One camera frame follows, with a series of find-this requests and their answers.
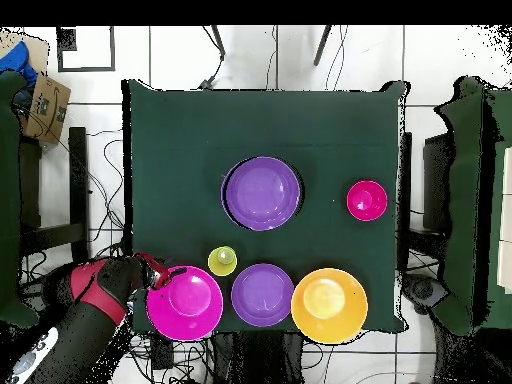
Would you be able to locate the yellow cup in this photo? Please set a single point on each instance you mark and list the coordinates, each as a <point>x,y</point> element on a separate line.
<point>222,260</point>

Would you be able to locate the purple bowl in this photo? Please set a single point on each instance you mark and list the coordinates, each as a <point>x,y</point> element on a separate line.
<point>262,194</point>
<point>262,296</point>

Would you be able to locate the grey pedestal leg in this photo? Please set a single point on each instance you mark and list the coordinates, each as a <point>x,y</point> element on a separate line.
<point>424,290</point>

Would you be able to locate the white box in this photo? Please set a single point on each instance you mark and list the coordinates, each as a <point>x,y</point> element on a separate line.
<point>506,240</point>

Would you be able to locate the dark green tablecloth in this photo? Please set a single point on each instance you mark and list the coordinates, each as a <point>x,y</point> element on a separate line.
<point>240,120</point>

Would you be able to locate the black camera tripod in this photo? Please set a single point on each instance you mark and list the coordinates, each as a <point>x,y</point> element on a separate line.
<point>218,42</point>

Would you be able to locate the black power strip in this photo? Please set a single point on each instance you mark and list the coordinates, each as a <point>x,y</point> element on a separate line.
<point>162,352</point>

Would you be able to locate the small red bowl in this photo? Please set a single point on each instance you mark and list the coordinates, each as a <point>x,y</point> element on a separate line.
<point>367,200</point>

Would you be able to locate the green cloth side table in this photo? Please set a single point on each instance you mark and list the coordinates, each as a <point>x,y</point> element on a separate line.
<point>8,200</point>
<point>464,160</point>

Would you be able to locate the black wooden stand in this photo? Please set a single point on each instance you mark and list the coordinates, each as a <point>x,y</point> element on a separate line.
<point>78,180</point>
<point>438,180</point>

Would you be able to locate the cardboard box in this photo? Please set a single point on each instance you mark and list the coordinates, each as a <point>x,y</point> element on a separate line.
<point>48,108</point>

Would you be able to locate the large pink bowl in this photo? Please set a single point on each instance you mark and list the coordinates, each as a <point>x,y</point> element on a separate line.
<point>188,304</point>

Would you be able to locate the blue cloth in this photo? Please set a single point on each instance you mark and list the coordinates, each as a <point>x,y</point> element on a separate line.
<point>18,60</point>

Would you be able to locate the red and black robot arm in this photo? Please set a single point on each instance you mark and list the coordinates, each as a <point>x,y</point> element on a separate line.
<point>88,320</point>

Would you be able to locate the large yellow bowl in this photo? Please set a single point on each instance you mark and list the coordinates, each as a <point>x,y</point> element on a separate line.
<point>329,306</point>

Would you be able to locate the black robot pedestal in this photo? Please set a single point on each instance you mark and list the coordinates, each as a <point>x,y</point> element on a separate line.
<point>260,360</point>

